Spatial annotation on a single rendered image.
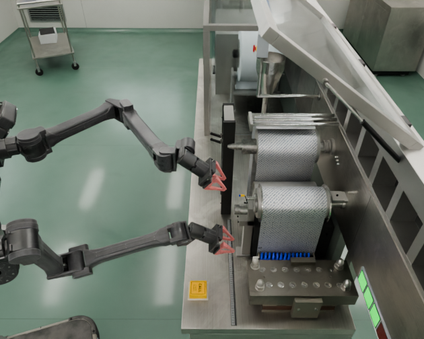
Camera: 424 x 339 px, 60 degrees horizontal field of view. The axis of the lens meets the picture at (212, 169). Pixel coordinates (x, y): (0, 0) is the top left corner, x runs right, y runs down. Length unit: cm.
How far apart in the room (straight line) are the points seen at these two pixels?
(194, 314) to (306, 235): 53
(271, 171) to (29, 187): 261
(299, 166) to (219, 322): 69
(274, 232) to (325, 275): 26
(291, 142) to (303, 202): 26
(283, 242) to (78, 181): 245
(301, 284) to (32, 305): 190
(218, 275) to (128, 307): 113
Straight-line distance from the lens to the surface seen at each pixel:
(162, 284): 269
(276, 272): 150
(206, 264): 166
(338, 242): 160
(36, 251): 108
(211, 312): 154
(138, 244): 139
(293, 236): 149
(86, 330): 235
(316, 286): 150
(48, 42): 605
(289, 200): 138
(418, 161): 109
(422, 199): 103
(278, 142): 150
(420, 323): 109
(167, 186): 336
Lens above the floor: 224
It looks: 40 degrees down
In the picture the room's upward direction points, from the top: straight up
